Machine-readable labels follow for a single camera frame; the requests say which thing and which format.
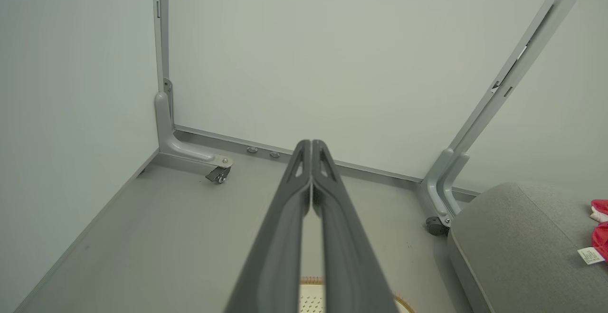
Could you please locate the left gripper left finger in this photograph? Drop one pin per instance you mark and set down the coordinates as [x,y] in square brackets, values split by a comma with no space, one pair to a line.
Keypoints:
[280,237]

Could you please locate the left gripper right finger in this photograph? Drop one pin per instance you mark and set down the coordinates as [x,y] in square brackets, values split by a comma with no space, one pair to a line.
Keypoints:
[344,246]

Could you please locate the red garment with white labels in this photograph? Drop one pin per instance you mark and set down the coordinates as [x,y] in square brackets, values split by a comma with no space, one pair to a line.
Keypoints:
[602,239]

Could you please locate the white perforated basket wicker rim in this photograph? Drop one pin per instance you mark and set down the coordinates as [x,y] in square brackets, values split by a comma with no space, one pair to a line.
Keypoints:
[313,301]

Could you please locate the small black caster wheel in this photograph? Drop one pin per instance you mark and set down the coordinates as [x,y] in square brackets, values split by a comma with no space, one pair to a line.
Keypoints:
[436,226]

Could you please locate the grey partition leg double foot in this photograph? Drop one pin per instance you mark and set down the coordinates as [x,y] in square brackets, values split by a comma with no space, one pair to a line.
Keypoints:
[439,184]

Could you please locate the grey partition leg single foot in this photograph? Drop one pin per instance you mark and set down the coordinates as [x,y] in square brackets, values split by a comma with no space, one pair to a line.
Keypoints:
[164,128]

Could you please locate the grey fabric sofa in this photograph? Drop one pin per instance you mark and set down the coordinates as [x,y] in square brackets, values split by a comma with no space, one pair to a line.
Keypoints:
[522,256]

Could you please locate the black caster with silver bracket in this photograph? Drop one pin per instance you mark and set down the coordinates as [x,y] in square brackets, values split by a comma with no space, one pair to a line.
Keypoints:
[218,174]

